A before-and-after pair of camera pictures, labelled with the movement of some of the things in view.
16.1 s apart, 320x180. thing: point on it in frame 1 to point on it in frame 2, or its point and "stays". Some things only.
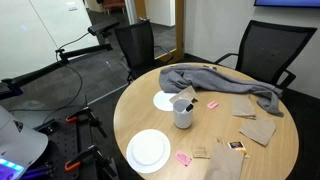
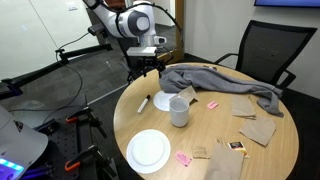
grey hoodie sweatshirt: (176, 77) stays
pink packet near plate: (183, 158) stays
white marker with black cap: (189, 108) to (143, 103)
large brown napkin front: (224, 163) stays
